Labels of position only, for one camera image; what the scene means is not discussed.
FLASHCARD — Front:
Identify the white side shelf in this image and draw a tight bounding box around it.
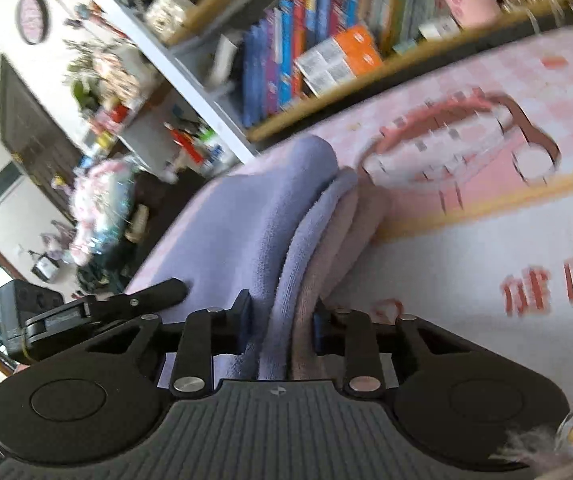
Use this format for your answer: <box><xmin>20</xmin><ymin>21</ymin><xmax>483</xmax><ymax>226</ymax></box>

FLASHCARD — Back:
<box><xmin>86</xmin><ymin>0</ymin><xmax>258</xmax><ymax>181</ymax></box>

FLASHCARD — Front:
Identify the wooden bookshelf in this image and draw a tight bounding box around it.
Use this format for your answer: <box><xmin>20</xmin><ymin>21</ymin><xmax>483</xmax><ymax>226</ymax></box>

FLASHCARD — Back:
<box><xmin>164</xmin><ymin>0</ymin><xmax>573</xmax><ymax>143</ymax></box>

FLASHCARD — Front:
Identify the purple and mauve towel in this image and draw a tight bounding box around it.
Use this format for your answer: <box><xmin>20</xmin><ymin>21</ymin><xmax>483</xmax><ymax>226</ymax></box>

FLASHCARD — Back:
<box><xmin>125</xmin><ymin>135</ymin><xmax>393</xmax><ymax>382</ymax></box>

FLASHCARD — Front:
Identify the row of colourful books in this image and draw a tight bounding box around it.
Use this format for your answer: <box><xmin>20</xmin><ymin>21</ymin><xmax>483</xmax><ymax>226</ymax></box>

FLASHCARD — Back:
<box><xmin>164</xmin><ymin>0</ymin><xmax>532</xmax><ymax>128</ymax></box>

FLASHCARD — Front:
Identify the dark wooden door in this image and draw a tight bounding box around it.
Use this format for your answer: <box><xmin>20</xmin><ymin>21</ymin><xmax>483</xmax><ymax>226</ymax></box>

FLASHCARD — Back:
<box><xmin>0</xmin><ymin>54</ymin><xmax>83</xmax><ymax>213</ymax></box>

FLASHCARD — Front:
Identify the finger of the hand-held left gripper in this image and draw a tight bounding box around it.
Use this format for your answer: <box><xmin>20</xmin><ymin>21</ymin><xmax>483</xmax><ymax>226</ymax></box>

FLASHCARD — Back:
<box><xmin>94</xmin><ymin>279</ymin><xmax>190</xmax><ymax>312</ymax></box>

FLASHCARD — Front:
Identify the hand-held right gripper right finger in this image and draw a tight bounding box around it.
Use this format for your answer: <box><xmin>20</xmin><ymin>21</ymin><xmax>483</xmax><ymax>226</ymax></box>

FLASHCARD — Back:
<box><xmin>311</xmin><ymin>307</ymin><xmax>472</xmax><ymax>397</ymax></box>

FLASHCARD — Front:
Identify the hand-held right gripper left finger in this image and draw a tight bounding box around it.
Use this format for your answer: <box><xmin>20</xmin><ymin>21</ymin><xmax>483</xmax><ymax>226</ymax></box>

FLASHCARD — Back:
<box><xmin>86</xmin><ymin>290</ymin><xmax>253</xmax><ymax>400</ymax></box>

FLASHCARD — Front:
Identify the round pink wall plaque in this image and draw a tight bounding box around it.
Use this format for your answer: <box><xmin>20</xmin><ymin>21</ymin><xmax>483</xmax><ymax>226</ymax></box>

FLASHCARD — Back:
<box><xmin>16</xmin><ymin>0</ymin><xmax>50</xmax><ymax>46</ymax></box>

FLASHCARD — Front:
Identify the grey fluffy tuft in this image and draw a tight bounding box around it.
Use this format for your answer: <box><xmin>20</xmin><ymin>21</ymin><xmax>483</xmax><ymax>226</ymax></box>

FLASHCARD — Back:
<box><xmin>491</xmin><ymin>425</ymin><xmax>563</xmax><ymax>462</ymax></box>

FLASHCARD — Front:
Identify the pink checked tablecloth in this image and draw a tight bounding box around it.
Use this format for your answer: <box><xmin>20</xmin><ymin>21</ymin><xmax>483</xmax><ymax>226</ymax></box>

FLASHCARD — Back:
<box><xmin>125</xmin><ymin>22</ymin><xmax>573</xmax><ymax>411</ymax></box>

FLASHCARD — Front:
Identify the white charger block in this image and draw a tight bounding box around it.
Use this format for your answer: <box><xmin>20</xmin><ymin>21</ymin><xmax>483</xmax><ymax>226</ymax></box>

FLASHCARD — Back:
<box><xmin>418</xmin><ymin>15</ymin><xmax>461</xmax><ymax>42</ymax></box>

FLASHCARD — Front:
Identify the pile of clothes and bags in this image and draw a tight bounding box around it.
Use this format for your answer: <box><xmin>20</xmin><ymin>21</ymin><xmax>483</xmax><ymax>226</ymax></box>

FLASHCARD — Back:
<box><xmin>41</xmin><ymin>157</ymin><xmax>140</xmax><ymax>293</ymax></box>

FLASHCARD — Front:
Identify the white woven basket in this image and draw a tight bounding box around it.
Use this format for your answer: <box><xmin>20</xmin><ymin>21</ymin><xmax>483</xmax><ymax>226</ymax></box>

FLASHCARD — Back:
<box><xmin>142</xmin><ymin>0</ymin><xmax>198</xmax><ymax>42</ymax></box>

